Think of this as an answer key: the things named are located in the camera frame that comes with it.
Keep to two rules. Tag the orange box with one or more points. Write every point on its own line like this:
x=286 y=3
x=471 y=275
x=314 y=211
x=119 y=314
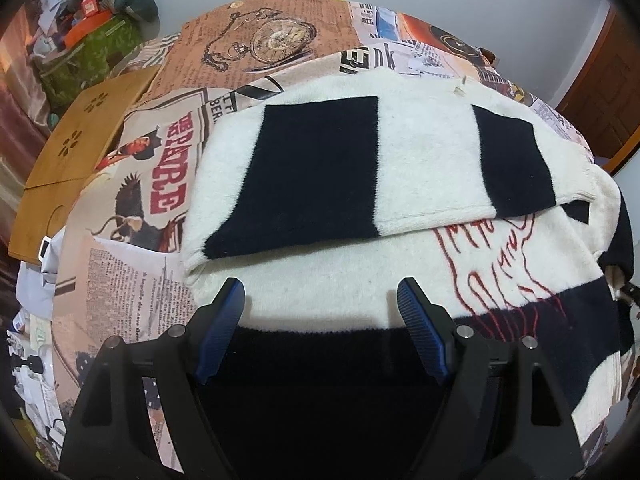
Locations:
x=82 y=32

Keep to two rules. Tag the newspaper print blanket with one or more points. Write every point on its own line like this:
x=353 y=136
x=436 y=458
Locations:
x=280 y=35

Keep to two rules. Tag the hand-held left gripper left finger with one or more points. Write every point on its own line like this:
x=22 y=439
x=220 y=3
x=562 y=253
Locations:
x=222 y=325

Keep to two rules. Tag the white plastic bag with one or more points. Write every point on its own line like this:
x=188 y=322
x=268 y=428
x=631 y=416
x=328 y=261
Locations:
x=50 y=270

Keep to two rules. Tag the small red box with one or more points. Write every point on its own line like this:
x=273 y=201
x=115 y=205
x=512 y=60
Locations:
x=89 y=5

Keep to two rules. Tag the pink curtain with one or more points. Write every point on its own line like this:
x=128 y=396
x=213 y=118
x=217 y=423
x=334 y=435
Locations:
x=20 y=110

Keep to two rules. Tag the wooden folding table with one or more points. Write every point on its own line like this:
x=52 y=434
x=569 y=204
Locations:
x=75 y=160

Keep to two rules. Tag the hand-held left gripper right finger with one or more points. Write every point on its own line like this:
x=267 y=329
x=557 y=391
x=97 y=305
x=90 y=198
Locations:
x=425 y=330

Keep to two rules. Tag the black and white striped sweater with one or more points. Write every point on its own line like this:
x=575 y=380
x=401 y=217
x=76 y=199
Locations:
x=320 y=270

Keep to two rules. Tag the brown wooden door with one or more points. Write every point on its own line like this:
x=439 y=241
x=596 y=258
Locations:
x=610 y=85

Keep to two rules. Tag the green camouflage bag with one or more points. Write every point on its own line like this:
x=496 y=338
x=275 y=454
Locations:
x=95 y=47

